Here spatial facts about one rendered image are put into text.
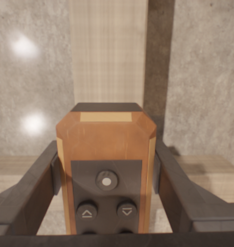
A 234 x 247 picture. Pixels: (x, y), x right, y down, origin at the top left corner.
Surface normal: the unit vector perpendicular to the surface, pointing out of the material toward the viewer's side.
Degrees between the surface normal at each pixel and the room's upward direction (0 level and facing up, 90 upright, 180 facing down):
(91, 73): 0
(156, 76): 0
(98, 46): 0
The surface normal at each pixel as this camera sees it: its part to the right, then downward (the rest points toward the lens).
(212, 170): 0.01, -0.96
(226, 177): 0.03, 0.29
